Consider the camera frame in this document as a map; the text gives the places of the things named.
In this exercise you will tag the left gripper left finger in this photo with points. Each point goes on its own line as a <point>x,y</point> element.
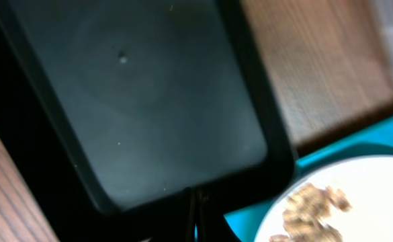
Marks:
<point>171,219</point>

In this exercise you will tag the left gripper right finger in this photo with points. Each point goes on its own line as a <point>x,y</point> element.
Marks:
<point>211,223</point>

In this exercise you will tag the peanut shells pile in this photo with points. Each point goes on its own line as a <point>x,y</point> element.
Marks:
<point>304,213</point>

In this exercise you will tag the black plastic bin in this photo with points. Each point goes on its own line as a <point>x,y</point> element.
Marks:
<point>108,106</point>

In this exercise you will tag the white round plate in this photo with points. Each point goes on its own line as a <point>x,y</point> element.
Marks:
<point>368,185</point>

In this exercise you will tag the teal serving tray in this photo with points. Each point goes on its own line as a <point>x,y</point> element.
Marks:
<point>376,140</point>

